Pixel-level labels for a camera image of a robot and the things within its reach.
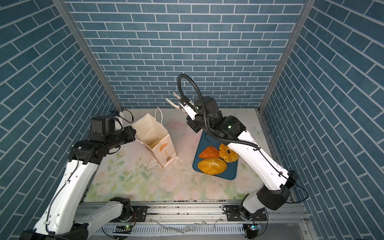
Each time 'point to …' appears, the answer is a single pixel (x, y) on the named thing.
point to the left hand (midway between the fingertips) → (137, 130)
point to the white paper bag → (151, 132)
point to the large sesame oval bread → (212, 166)
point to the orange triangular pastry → (210, 152)
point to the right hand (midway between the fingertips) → (190, 110)
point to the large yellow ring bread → (227, 154)
